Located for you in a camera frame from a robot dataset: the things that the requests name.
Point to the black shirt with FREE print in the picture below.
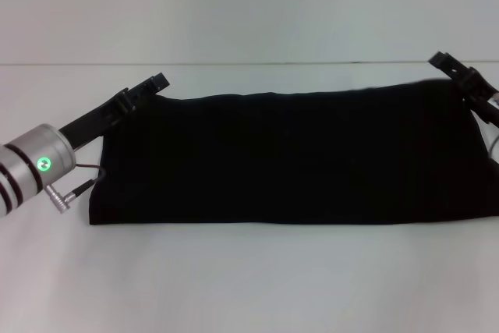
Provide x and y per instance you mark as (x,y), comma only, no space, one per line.
(288,157)

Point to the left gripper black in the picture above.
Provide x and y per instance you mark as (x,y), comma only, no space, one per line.
(93,118)

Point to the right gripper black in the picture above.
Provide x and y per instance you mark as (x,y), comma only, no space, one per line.
(481,91)

